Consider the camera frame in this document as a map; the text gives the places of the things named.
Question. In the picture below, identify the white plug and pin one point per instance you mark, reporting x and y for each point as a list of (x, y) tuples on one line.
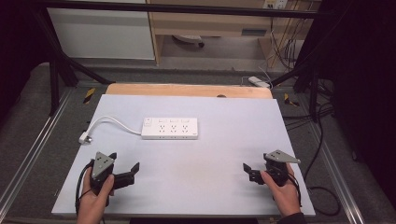
[(83, 138)]

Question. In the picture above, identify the wooden desk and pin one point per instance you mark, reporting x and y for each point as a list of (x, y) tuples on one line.
[(211, 23)]

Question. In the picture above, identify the person's right hand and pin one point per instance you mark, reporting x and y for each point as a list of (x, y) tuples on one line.
[(286, 199)]

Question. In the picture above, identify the yellow black tape strip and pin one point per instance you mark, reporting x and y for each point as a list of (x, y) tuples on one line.
[(290, 100), (89, 95)]

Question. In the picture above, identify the aluminium rail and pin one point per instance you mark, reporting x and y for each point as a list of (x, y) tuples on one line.
[(339, 174), (31, 149)]

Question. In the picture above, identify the white table board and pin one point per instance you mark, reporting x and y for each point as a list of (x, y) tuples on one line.
[(193, 174)]

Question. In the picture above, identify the wooden table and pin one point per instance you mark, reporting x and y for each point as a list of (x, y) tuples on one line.
[(186, 90)]

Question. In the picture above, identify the dark curtain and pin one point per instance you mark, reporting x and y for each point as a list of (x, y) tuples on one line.
[(18, 46), (364, 93)]

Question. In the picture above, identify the person's left hand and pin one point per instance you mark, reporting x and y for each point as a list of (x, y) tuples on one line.
[(91, 203)]

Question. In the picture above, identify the office chair base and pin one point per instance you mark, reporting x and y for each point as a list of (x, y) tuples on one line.
[(190, 39)]

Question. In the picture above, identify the white wall socket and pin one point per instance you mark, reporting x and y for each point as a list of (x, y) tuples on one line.
[(275, 3)]

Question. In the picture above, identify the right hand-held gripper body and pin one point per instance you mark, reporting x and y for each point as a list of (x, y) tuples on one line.
[(277, 169)]

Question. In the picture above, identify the small white floor power strip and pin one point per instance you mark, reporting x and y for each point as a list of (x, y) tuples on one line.
[(258, 81)]

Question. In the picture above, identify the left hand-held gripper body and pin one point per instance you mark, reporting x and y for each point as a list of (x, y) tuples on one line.
[(101, 166)]

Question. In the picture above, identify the white cabinet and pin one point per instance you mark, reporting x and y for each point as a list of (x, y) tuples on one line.
[(102, 34)]

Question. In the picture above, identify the black metal frame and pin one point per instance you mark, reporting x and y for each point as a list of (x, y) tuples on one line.
[(174, 7)]

